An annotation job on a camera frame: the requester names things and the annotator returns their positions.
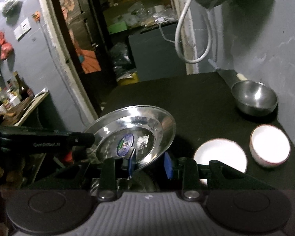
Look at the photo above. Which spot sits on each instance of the orange patterned cloth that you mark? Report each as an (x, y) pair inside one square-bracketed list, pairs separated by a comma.
[(78, 27)]

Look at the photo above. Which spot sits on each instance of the far white ceramic bowl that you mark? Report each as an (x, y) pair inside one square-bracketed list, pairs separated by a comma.
[(269, 146)]

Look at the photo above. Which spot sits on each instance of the dark glass bottle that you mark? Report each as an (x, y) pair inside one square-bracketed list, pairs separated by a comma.
[(23, 89)]

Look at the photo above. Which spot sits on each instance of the green box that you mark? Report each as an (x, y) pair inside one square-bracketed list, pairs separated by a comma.
[(117, 27)]

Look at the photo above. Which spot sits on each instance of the yellow container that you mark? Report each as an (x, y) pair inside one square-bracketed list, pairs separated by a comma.
[(128, 78)]

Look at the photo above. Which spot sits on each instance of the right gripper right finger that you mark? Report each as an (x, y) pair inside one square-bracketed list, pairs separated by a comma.
[(184, 175)]

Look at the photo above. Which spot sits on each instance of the small steel plate with sticker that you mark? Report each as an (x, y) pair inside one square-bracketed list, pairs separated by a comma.
[(149, 130)]

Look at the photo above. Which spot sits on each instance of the red hanging bag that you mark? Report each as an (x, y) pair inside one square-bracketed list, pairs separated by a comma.
[(6, 49)]

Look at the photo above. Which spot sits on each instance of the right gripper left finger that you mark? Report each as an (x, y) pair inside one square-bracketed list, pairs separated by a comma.
[(114, 169)]

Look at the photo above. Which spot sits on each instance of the wooden side shelf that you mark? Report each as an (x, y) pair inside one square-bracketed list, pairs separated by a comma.
[(18, 114)]

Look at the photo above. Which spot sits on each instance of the white ceramic bowl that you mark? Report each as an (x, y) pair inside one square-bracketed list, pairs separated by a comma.
[(269, 146), (223, 150)]

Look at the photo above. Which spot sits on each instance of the knife with cream handle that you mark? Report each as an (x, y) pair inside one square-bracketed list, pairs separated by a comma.
[(230, 76)]

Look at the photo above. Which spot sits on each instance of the dark cabinet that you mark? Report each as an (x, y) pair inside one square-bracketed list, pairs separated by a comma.
[(154, 53)]

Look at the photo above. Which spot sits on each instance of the black table mat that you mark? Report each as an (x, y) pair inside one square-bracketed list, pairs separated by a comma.
[(204, 108)]

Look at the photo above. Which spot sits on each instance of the steel bowl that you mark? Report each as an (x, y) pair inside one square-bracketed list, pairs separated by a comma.
[(254, 98)]

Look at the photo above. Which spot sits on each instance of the near white ceramic bowl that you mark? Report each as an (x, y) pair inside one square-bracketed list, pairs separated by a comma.
[(223, 150)]

